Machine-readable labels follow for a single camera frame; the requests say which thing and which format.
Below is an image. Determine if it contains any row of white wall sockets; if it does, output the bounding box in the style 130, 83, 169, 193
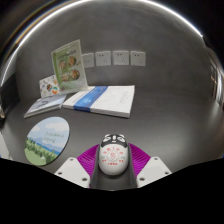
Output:
81, 50, 147, 69

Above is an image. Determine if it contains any white colourful-sticker card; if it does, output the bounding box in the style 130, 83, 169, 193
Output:
38, 74, 62, 99

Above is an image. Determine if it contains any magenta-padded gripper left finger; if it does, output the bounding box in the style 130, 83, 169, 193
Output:
54, 143, 102, 189

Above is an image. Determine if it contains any green food-photo leaflet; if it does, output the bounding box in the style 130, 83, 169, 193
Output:
50, 39, 89, 95

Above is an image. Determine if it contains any white book with blue band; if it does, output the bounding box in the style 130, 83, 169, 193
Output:
62, 84, 136, 119

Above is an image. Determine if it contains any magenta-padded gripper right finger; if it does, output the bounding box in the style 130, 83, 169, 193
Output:
128, 143, 173, 189

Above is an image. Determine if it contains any round landscape-print mouse pad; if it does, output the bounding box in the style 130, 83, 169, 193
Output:
23, 116, 71, 167

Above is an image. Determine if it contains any white panda-print computer mouse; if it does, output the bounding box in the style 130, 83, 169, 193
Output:
98, 133, 130, 177

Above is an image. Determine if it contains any grey striped book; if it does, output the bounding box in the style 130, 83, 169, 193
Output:
23, 94, 68, 119

